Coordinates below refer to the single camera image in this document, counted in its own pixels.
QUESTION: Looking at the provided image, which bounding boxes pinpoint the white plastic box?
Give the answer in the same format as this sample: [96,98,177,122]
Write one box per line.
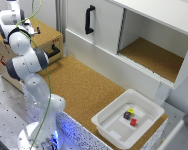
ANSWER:
[90,88,166,150]

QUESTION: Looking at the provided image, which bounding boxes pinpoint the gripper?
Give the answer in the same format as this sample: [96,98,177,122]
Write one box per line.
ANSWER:
[21,21,41,36]

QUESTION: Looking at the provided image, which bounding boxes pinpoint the black door handle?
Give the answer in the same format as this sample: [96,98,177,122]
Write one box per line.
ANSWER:
[84,4,96,36]

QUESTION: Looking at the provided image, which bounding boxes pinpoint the green cable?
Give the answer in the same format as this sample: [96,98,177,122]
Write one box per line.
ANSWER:
[14,0,52,150]

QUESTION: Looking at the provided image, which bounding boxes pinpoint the pink block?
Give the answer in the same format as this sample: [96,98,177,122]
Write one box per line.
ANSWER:
[129,118,138,127]

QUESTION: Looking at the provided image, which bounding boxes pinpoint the white sliding door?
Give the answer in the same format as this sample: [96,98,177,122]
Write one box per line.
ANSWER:
[66,0,125,55]

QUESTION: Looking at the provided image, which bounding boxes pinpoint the yellow block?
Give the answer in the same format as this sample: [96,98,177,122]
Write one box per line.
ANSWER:
[127,107,135,115]

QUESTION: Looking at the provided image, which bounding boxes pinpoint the black drawer handle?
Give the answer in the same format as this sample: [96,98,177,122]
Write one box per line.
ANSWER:
[46,43,61,59]

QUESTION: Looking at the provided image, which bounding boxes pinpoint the white cabinet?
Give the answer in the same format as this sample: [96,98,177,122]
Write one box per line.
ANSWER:
[64,0,188,108]

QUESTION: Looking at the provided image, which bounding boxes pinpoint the purple block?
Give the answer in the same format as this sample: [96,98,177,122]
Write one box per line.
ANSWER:
[123,111,132,120]

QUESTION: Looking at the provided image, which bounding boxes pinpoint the wooden drawer box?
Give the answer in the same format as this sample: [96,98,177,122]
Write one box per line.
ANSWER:
[0,18,65,92]

